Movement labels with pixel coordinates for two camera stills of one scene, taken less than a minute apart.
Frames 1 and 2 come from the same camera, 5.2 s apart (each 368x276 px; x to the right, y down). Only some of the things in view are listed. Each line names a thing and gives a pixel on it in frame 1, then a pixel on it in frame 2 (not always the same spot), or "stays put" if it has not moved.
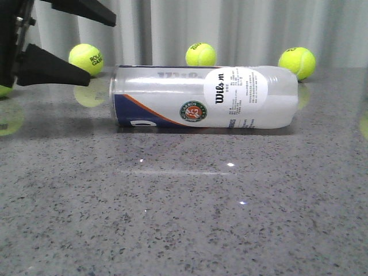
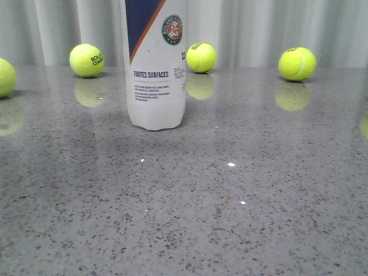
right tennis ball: (299, 60) stays put
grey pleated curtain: (241, 33) stays put
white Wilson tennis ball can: (203, 96) -> (154, 34)
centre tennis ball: (200, 54) stays put
